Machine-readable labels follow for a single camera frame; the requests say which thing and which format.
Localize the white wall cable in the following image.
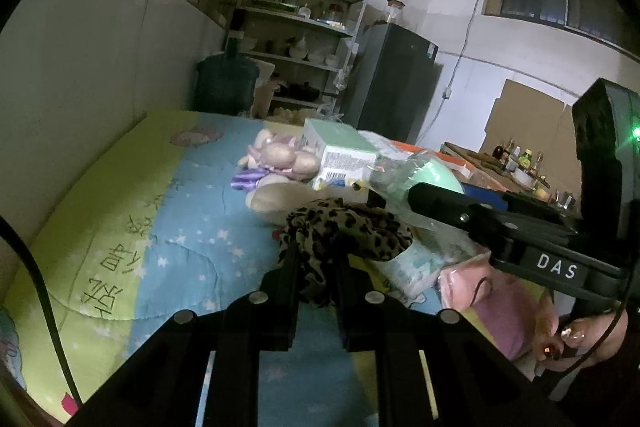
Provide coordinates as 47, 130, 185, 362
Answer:
416, 0, 490, 142

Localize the green and white tissue box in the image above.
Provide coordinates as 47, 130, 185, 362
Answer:
301, 117, 382, 194

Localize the printed blanket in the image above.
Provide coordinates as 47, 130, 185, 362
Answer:
0, 109, 531, 425

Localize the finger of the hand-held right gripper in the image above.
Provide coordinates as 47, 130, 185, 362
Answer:
407, 181, 627, 295
500, 190, 584, 230

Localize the thin black cable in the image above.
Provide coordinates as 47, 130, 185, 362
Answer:
542, 252, 631, 376

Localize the plush doll with purple dress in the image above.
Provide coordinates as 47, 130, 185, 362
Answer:
231, 128, 321, 224

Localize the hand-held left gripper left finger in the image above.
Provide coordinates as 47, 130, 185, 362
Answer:
65, 246, 302, 427

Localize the clear plastic bag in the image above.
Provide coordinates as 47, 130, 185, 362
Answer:
357, 131, 481, 258

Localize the thick black cable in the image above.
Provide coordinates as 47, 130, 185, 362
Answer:
0, 213, 82, 409

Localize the kitchen counter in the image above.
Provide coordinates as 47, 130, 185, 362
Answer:
440, 141, 585, 219

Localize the white sack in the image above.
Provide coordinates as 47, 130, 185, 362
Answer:
251, 61, 279, 118

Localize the person's right hand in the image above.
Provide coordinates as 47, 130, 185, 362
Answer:
532, 292, 629, 370

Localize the pink soft pack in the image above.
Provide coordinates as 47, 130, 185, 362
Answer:
438, 251, 501, 311

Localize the grey refrigerator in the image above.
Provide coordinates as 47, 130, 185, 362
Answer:
344, 23, 445, 144

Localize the white metal shelf rack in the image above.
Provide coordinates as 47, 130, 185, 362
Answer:
234, 0, 372, 120

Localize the cardboard sheet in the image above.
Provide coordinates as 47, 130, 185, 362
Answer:
483, 79, 568, 148
550, 104, 584, 158

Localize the crumpled plastic bag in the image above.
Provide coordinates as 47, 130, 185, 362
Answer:
272, 104, 312, 126

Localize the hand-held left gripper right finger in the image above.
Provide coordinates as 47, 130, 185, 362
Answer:
332, 253, 571, 427

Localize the leopard print scarf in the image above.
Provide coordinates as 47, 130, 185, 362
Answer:
278, 198, 414, 307

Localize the glass jar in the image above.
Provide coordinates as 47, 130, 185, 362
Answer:
384, 0, 407, 26

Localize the light blue tissue pack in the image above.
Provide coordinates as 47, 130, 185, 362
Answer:
386, 239, 452, 299

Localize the pink cloth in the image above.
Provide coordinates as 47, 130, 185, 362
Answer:
470, 276, 552, 361

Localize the blue water jug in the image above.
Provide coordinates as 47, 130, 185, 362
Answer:
195, 32, 262, 115

